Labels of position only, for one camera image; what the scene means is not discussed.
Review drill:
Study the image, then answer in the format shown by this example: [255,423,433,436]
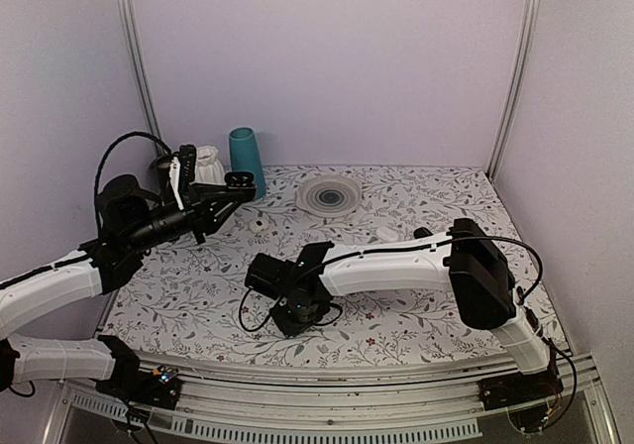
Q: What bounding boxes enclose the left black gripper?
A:
[125,182,244,253]

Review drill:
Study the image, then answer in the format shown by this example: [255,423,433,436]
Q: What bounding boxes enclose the black earbud charging case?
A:
[224,171,257,190]

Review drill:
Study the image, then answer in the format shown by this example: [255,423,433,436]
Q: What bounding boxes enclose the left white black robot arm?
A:
[1,171,257,398]

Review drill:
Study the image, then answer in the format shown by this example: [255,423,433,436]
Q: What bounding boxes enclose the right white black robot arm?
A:
[245,218,554,400]

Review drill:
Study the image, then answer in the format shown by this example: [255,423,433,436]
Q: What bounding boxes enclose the white oval earbud case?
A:
[376,226,400,243]

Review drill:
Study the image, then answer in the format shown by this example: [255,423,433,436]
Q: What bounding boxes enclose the white ribbed vase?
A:
[194,146,225,184]

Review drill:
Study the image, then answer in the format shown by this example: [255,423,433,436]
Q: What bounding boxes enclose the black cylinder vase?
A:
[150,154,172,190]

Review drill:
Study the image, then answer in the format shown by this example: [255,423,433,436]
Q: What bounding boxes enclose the teal vase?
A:
[229,126,266,199]

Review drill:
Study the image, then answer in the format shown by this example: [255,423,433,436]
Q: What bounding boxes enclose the floral tablecloth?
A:
[101,164,564,372]

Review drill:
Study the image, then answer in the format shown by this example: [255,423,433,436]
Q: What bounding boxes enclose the spiral patterned plate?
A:
[296,175,363,218]

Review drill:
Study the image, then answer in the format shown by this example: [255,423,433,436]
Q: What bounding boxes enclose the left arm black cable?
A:
[93,131,174,202]

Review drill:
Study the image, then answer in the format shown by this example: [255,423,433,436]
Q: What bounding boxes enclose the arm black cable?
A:
[93,131,174,202]
[238,238,546,332]

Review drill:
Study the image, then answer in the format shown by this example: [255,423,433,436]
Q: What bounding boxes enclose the aluminium front rail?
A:
[43,355,621,443]

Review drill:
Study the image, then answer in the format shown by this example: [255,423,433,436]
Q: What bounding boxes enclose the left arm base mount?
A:
[95,365,183,410]

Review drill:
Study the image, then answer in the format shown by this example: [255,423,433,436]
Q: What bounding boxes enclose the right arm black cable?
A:
[238,238,546,332]

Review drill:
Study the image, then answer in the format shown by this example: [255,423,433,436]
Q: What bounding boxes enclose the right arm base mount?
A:
[477,371,564,434]

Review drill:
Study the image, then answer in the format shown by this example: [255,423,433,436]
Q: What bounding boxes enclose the left aluminium frame post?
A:
[117,0,162,140]

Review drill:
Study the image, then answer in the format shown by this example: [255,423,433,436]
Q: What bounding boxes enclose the aluminium frame post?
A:
[486,0,541,184]
[117,0,162,140]

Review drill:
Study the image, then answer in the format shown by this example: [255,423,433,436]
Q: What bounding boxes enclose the right aluminium frame post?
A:
[486,0,541,184]

